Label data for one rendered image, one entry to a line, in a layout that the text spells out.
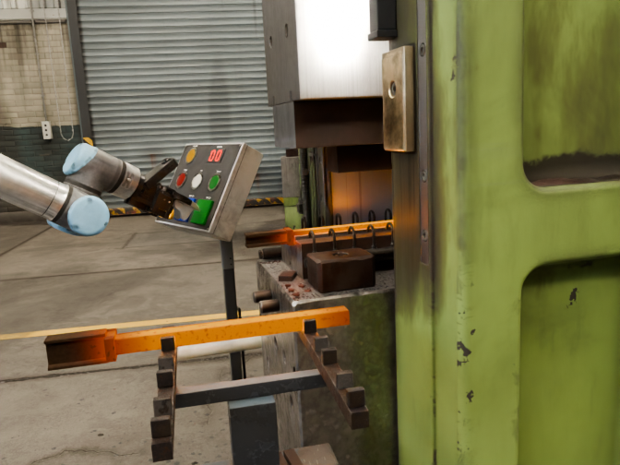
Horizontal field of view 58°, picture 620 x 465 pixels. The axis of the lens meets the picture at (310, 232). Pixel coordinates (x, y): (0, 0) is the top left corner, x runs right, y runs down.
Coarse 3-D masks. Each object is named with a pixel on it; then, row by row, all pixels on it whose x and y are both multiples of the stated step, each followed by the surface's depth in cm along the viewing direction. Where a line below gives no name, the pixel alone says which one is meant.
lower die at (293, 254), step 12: (384, 228) 129; (300, 240) 123; (312, 240) 122; (324, 240) 122; (336, 240) 121; (348, 240) 122; (360, 240) 123; (372, 240) 123; (384, 240) 124; (288, 252) 132; (300, 252) 120; (288, 264) 133; (300, 264) 122; (384, 264) 125; (300, 276) 123
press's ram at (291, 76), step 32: (288, 0) 110; (320, 0) 107; (352, 0) 109; (288, 32) 112; (320, 32) 108; (352, 32) 110; (288, 64) 115; (320, 64) 109; (352, 64) 111; (288, 96) 117; (320, 96) 110; (352, 96) 112
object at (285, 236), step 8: (344, 224) 130; (352, 224) 130; (360, 224) 129; (376, 224) 130; (384, 224) 130; (248, 232) 124; (256, 232) 123; (264, 232) 123; (272, 232) 123; (280, 232) 124; (288, 232) 123; (296, 232) 125; (304, 232) 125; (320, 232) 126; (248, 240) 123; (256, 240) 124; (264, 240) 124; (272, 240) 124; (280, 240) 125; (288, 240) 124
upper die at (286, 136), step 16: (288, 112) 118; (304, 112) 115; (320, 112) 115; (336, 112) 116; (352, 112) 117; (368, 112) 118; (288, 128) 120; (304, 128) 115; (320, 128) 116; (336, 128) 117; (352, 128) 118; (368, 128) 119; (288, 144) 121; (304, 144) 116; (320, 144) 117; (336, 144) 118; (352, 144) 119
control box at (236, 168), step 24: (192, 144) 184; (216, 144) 173; (240, 144) 162; (192, 168) 178; (216, 168) 167; (240, 168) 162; (192, 192) 172; (216, 192) 162; (240, 192) 163; (216, 216) 159
